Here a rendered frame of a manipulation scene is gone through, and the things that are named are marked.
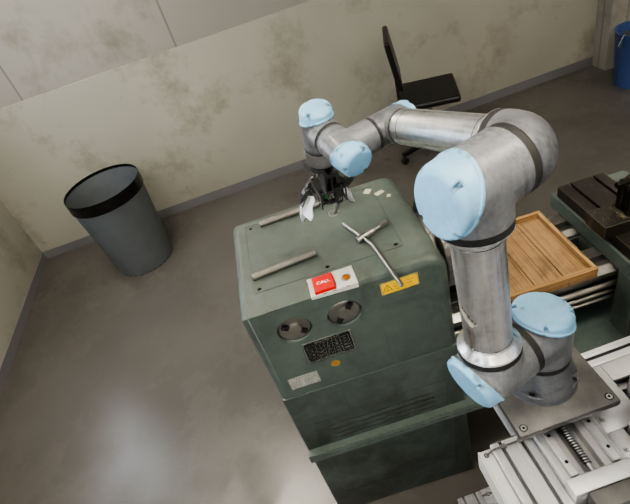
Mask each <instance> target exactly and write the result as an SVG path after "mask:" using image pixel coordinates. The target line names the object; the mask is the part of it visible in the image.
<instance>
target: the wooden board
mask: <svg viewBox="0 0 630 504"><path fill-rule="evenodd" d="M506 240H507V255H508V270H509V284H510V299H511V305H512V303H513V301H514V300H515V299H516V298H517V297H518V296H520V295H522V294H525V293H529V292H540V293H543V292H545V293H550V292H553V291H556V290H559V289H562V288H565V287H568V286H571V285H574V284H577V283H580V282H583V281H586V280H589V279H592V278H595V277H597V276H598V269H599V268H598V267H597V266H596V265H595V264H594V263H593V262H592V261H590V260H589V259H588V258H587V257H586V256H585V255H584V254H583V253H582V252H581V251H580V250H579V249H578V248H577V247H576V246H575V245H574V244H573V243H572V242H571V241H570V240H569V239H568V238H567V237H566V236H565V235H564V234H563V233H562V232H561V231H560V230H559V229H557V228H556V227H555V226H554V225H553V224H552V223H551V222H550V221H549V220H548V219H547V218H546V217H545V216H544V215H543V214H542V213H541V212H540V211H536V212H533V213H530V214H527V215H523V216H520V217H517V218H516V227H515V230H514V231H513V233H512V234H511V235H510V236H509V237H508V238H507V239H506Z"/></svg>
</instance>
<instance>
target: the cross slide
mask: <svg viewBox="0 0 630 504"><path fill-rule="evenodd" d="M593 178H594V179H593ZM593 178H592V177H591V176H590V177H587V178H584V179H581V180H578V181H575V182H572V183H570V185H571V186H570V185H568V184H566V185H563V186H560V187H558V193H557V197H558V198H560V199H561V200H562V201H563V202H564V203H565V204H566V205H567V206H569V207H570V208H571V209H572V210H573V211H574V212H575V213H577V214H578V215H579V216H580V217H581V218H582V219H583V220H585V221H586V212H588V211H591V210H594V209H597V208H600V207H603V206H607V205H610V204H612V203H616V197H617V191H618V189H617V188H615V185H614V184H615V182H616V181H615V180H613V179H612V178H610V177H609V176H608V175H606V174H605V173H604V172H602V173H599V174H596V175H593ZM601 189H602V190H601ZM587 192H588V193H587ZM583 196H584V197H583ZM578 198H579V199H578ZM598 198H599V199H598ZM582 203H583V204H582ZM606 240H607V241H608V242H609V243H611V244H612V245H613V246H614V247H615V248H616V249H617V250H619V251H620V252H621V253H622V254H623V255H624V256H625V257H626V258H628V259H629V260H630V232H627V233H624V234H621V235H618V236H615V237H611V238H608V239H606Z"/></svg>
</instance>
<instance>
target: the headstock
mask: <svg viewBox="0 0 630 504"><path fill-rule="evenodd" d="M365 189H371V191H370V193H369V194H363V193H364V191H365ZM350 190H351V192H352V194H353V198H354V200H355V202H351V201H350V200H348V199H347V201H346V199H345V198H344V197H343V202H341V203H340V205H339V207H338V209H337V210H339V214H338V215H337V216H334V217H331V216H329V214H328V213H329V212H330V211H331V210H333V209H334V207H335V205H336V201H335V203H332V204H330V203H328V204H326V205H323V209H324V210H322V209H321V207H317V208H314V209H313V213H314V217H313V220H312V221H310V220H309V219H307V218H306V219H305V221H304V222H302V221H301V218H300V214H297V215H294V216H292V217H289V218H286V219H283V220H280V221H277V222H275V223H272V224H269V225H266V226H263V227H261V226H260V224H259V221H261V220H263V219H266V218H269V217H272V216H275V215H278V214H280V213H283V212H286V211H289V210H292V209H294V208H297V207H300V205H299V206H296V207H293V208H290V209H287V210H284V211H281V212H278V213H275V214H271V215H268V216H265V217H262V218H259V219H256V220H253V221H250V222H247V223H244V224H241V225H238V226H236V227H235V228H234V231H233V236H234V247H235V257H236V267H237V278H238V288H239V299H240V309H241V319H242V323H243V325H244V327H245V329H246V331H247V332H248V334H249V336H250V338H251V340H252V342H253V344H254V346H255V348H256V349H257V351H258V353H259V355H260V357H261V359H262V361H263V363H264V365H265V366H266V368H267V370H268V372H269V374H270V376H271V378H272V380H273V381H274V383H275V385H276V387H277V389H278V391H279V393H280V395H281V397H282V398H284V399H290V398H293V397H296V396H299V395H302V394H305V393H308V392H311V391H314V390H317V389H321V388H324V387H327V386H330V385H333V384H336V383H339V382H342V381H345V380H348V379H351V378H354V377H357V376H360V375H363V374H367V373H370V372H373V371H376V370H379V369H382V368H385V367H388V366H391V365H394V364H397V363H400V362H403V361H406V360H409V359H412V358H416V357H419V356H422V355H425V354H428V353H431V352H434V351H437V350H440V349H443V348H446V347H449V346H452V345H453V344H454V343H455V332H454V324H453V315H452V307H451V299H450V290H449V282H448V274H447V265H446V262H445V260H444V258H443V256H442V255H441V253H440V252H439V250H438V249H437V247H436V246H435V244H434V243H433V241H432V239H431V238H430V236H429V235H428V233H427V232H426V230H425V229H424V227H423V226H422V224H421V223H420V221H419V219H418V218H417V216H416V215H415V213H414V212H413V210H412V209H411V207H410V206H409V204H408V202H407V201H406V199H405V198H404V196H403V195H402V193H401V192H400V190H399V189H398V187H397V185H396V184H395V183H394V182H393V181H391V180H389V179H385V178H382V179H377V180H374V181H371V182H368V183H365V184H362V185H359V186H356V187H353V188H350ZM380 190H383V191H384V192H383V193H381V194H380V195H378V196H377V195H375V194H374V193H376V192H378V191H380ZM387 194H391V196H390V197H387ZM384 219H386V220H387V221H388V225H387V226H385V227H384V228H382V229H379V230H378V231H376V233H375V234H374V235H372V236H371V237H369V238H368V239H369V240H371V241H372V242H373V243H374V244H375V245H376V246H377V248H378V249H379V251H380V252H381V253H382V255H383V256H384V257H385V259H386V260H387V262H388V263H389V264H390V266H391V267H392V268H393V270H394V271H395V273H396V274H397V275H398V277H399V278H400V279H401V281H402V282H403V284H404V286H403V287H400V286H399V285H398V283H397V282H396V280H395V279H394V278H393V276H392V275H391V273H390V272H389V271H388V269H387V268H386V266H385V265H384V264H383V262H382V261H381V259H380V258H379V257H378V255H377V254H376V252H375V251H374V250H373V248H372V247H371V246H370V245H369V244H368V243H366V242H365V241H363V242H362V243H360V244H358V243H357V242H356V240H355V238H356V237H357V235H355V234H354V233H352V232H351V231H350V230H348V229H347V228H345V227H344V226H343V225H342V223H343V222H345V223H346V224H348V225H349V226H351V227H352V228H354V229H355V230H356V231H358V232H359V233H361V234H362V233H363V232H365V231H366V230H368V229H370V228H371V227H372V228H374V227H375V226H377V225H378V223H380V222H381V221H383V220H384ZM312 249H314V250H315V252H316V255H317V256H315V257H312V258H310V259H307V260H305V261H302V262H300V263H297V264H295V265H292V266H290V267H287V268H285V269H282V270H280V271H277V272H275V273H272V274H270V275H267V276H265V277H262V278H260V279H257V280H255V281H254V280H253V278H252V275H251V274H252V273H255V272H257V271H260V270H262V269H265V268H267V267H270V266H272V265H275V264H277V263H280V262H282V261H285V260H287V259H290V258H292V257H295V256H297V255H300V254H302V253H305V252H307V251H310V250H312ZM348 266H352V268H353V271H354V273H355V276H356V278H357V281H358V284H359V287H356V288H353V289H349V290H346V291H342V292H339V293H335V294H332V295H328V296H325V297H321V298H318V299H314V300H312V299H311V295H310V292H309V288H308V284H307V280H308V279H311V278H314V277H317V276H320V275H324V274H327V273H330V272H333V271H336V270H339V269H342V268H345V267H348ZM342 301H347V302H344V303H341V304H338V305H335V304H337V303H339V302H342ZM334 305H335V306H334Z"/></svg>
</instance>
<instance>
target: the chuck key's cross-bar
mask: <svg viewBox="0 0 630 504"><path fill-rule="evenodd" d="M342 225H343V226H344V227H345V228H347V229H348V230H350V231H351V232H352V233H354V234H355V235H357V236H359V235H360V234H361V233H359V232H358V231H356V230H355V229H354V228H352V227H351V226H349V225H348V224H346V223H345V222H343V223H342ZM363 240H364V241H365V242H366V243H368V244H369V245H370V246H371V247H372V248H373V250H374V251H375V252H376V254H377V255H378V257H379V258H380V259H381V261H382V262H383V264H384V265H385V266H386V268H387V269H388V271H389V272H390V273H391V275H392V276H393V278H394V279H395V280H396V282H397V283H398V285H399V286H400V287H403V286H404V284H403V282H402V281H401V279H400V278H399V277H398V275H397V274H396V273H395V271H394V270H393V268H392V267H391V266H390V264H389V263H388V262H387V260H386V259H385V257H384V256H383V255H382V253H381V252H380V251H379V249H378V248H377V246H376V245H375V244H374V243H373V242H372V241H371V240H369V239H368V238H366V237H364V238H363Z"/></svg>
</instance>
